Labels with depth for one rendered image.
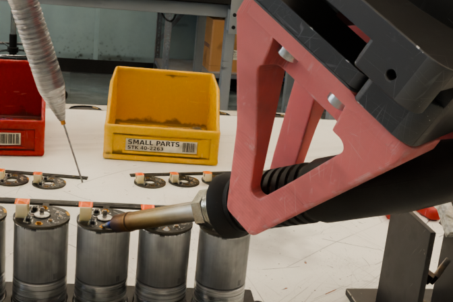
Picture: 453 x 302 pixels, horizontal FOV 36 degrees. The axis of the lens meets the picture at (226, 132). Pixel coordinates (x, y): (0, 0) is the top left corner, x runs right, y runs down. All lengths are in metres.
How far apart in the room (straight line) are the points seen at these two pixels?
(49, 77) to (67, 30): 4.45
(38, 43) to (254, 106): 0.10
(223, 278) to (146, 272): 0.04
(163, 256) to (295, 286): 0.12
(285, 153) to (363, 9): 0.10
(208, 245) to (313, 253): 0.15
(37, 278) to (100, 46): 4.44
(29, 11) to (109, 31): 4.46
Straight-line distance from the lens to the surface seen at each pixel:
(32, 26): 0.27
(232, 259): 0.32
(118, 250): 0.32
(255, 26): 0.20
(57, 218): 0.32
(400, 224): 0.37
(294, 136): 0.25
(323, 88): 0.20
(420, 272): 0.36
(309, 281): 0.42
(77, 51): 4.75
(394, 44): 0.16
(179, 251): 0.32
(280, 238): 0.48
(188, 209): 0.27
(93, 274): 0.32
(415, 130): 0.18
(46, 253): 0.32
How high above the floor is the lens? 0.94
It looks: 15 degrees down
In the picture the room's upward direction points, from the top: 6 degrees clockwise
